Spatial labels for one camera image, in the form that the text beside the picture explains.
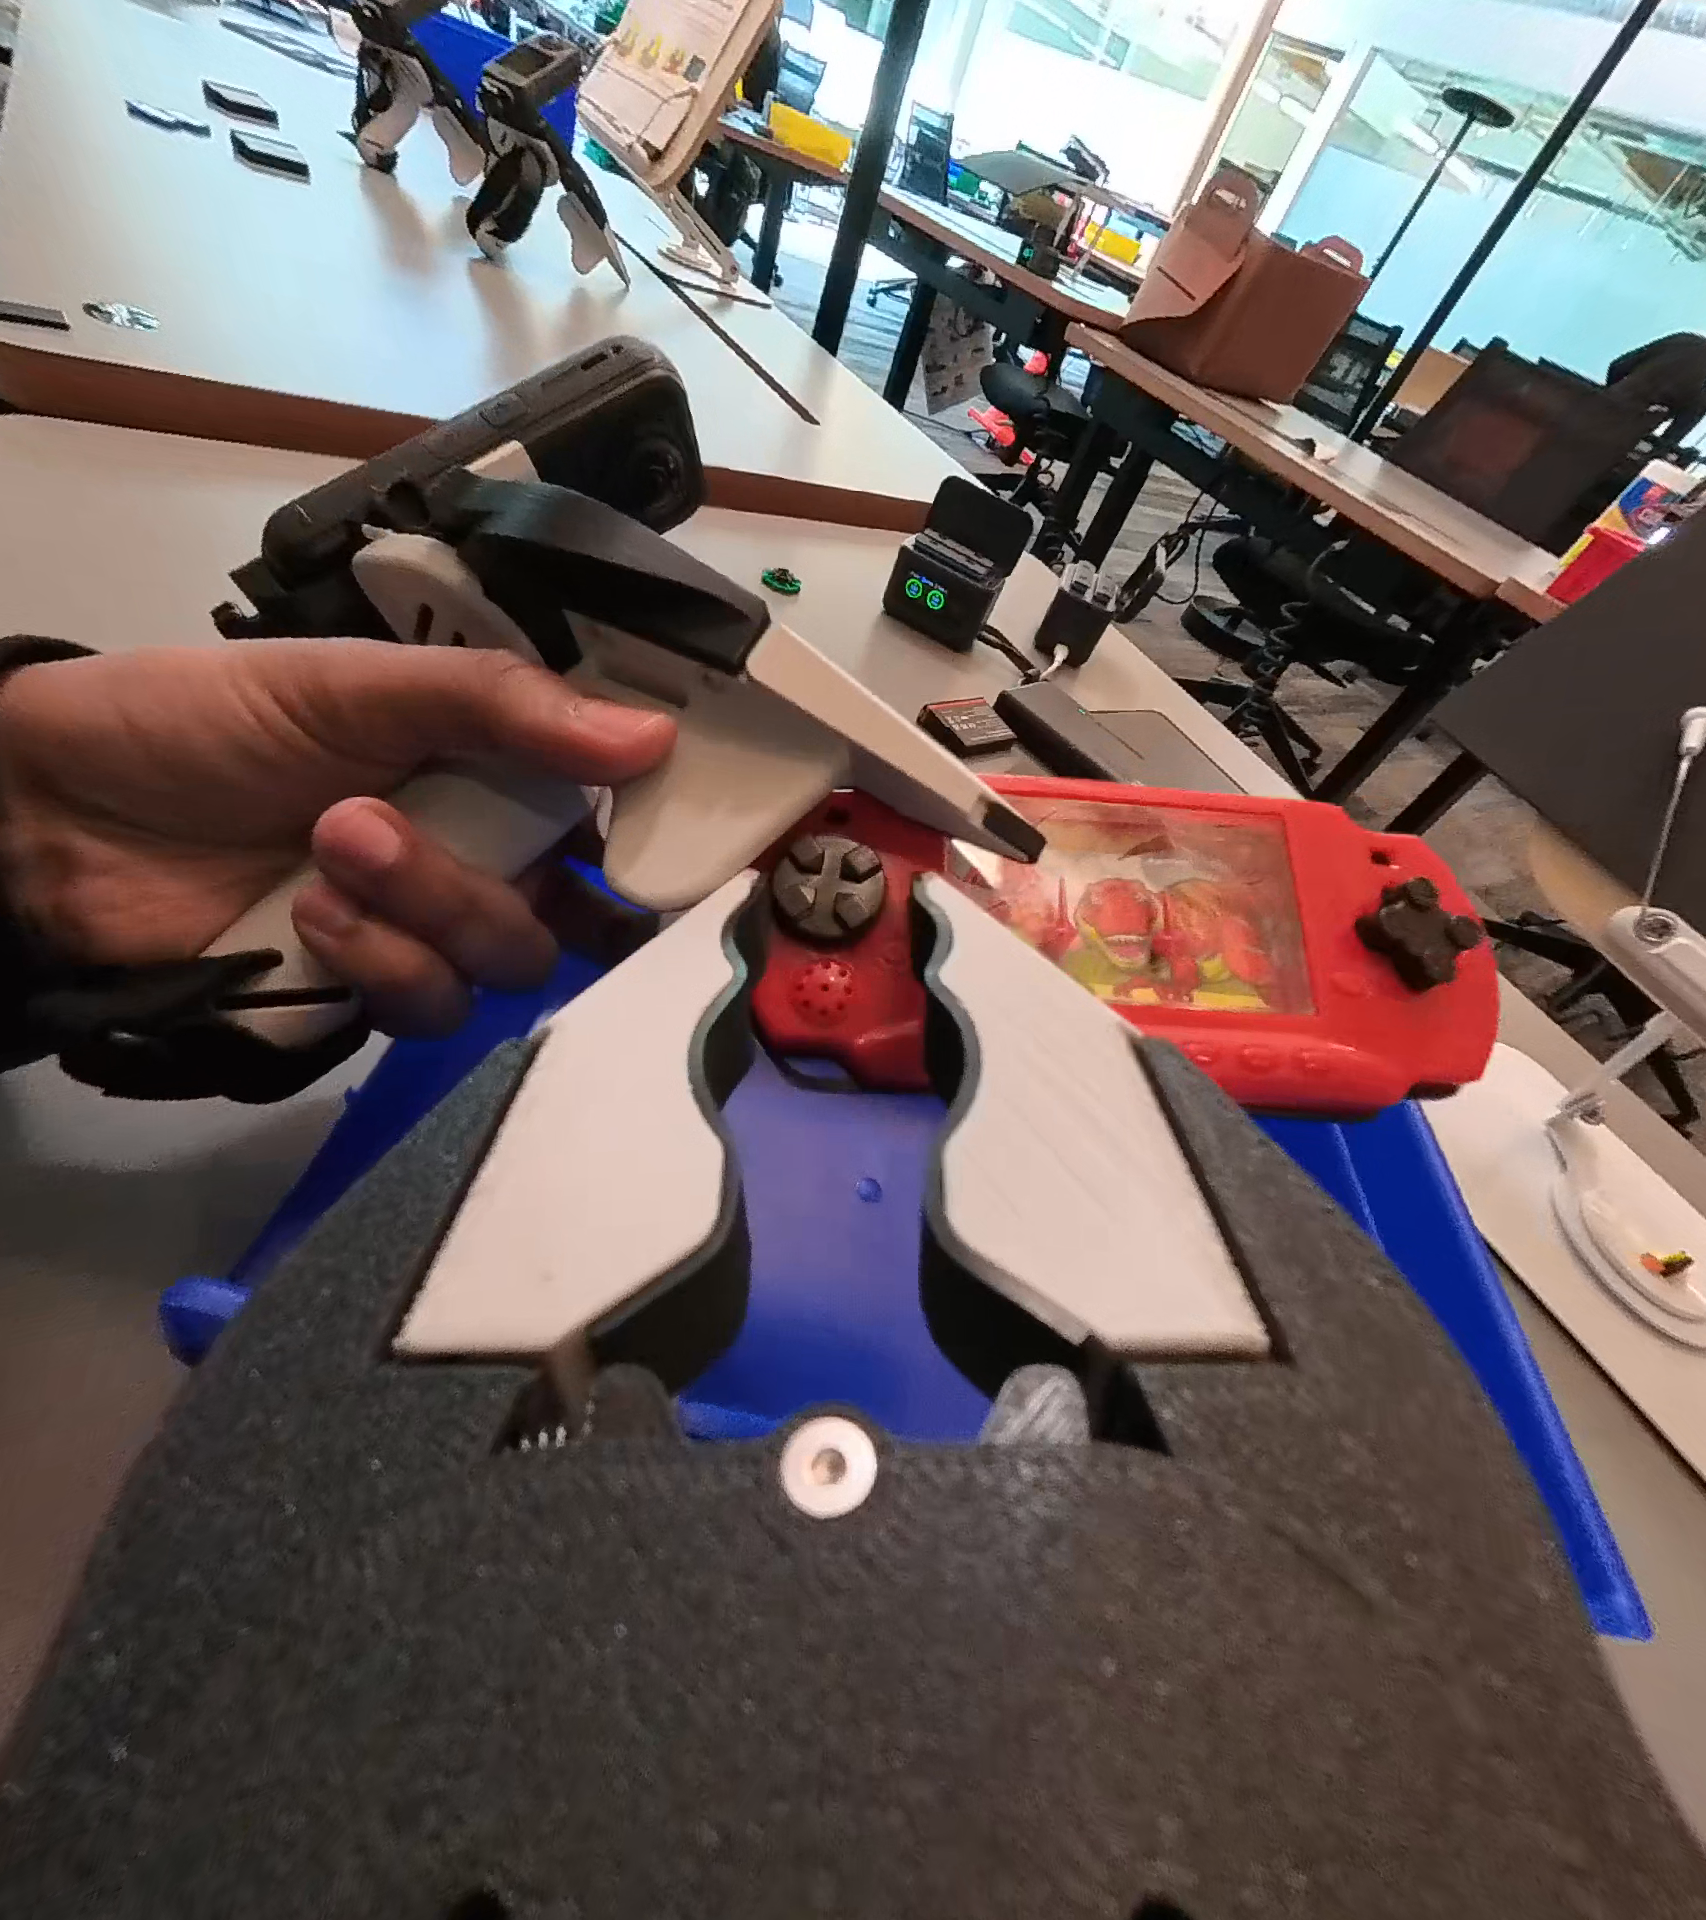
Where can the red handheld game toy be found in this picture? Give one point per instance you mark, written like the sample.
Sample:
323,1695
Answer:
1408,1035

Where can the black flat power hub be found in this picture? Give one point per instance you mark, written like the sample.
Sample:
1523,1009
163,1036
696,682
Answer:
1062,717

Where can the black floor lamp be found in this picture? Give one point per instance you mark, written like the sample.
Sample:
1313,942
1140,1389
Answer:
1479,109

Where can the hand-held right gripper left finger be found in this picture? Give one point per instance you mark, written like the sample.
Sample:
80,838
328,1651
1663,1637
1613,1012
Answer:
583,1184

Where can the white laptop stand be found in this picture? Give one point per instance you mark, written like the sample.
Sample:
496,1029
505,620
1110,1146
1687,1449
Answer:
1693,1440
710,271

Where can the black flat strip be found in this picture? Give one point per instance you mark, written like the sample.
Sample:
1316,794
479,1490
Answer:
10,315

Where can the dark desk monitor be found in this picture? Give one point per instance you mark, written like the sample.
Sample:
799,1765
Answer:
1513,451

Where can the black office chair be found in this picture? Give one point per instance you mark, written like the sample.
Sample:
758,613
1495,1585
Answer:
1318,601
1032,412

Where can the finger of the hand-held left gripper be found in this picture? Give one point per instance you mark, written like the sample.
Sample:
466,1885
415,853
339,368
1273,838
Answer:
852,720

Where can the black red battery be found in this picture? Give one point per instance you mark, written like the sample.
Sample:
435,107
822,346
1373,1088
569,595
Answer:
971,727

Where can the cardboard instruction board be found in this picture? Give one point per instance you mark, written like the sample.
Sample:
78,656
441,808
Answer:
673,75

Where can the black charging case green lights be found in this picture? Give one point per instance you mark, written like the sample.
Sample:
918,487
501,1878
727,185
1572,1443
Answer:
943,593

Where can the person's left hand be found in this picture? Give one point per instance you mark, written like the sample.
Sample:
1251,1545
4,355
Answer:
163,794

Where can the small black charger dock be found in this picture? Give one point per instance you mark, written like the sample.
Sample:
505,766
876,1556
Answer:
1078,623

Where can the small orange black object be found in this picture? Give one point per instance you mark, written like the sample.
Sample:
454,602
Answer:
1668,1260

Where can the colourful carton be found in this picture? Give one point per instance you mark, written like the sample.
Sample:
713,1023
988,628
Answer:
1657,502

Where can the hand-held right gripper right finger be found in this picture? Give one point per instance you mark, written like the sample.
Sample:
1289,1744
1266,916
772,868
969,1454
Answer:
1093,1184

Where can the idle hand-held gripper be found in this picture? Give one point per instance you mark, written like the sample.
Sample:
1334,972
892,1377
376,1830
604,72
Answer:
517,165
380,120

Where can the brown cardboard box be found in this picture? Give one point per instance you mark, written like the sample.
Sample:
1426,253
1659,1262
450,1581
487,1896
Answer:
1242,315

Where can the yellow plastic bin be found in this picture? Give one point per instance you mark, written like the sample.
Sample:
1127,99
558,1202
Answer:
808,134

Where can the dark desk flap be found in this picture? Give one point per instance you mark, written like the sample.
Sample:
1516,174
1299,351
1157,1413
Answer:
1168,743

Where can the black metal pole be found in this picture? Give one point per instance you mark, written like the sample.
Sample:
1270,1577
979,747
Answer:
876,180

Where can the large black board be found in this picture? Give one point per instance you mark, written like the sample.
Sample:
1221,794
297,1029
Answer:
1693,674

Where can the blue plastic bin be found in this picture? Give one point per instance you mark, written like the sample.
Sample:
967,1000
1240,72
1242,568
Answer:
441,45
822,1231

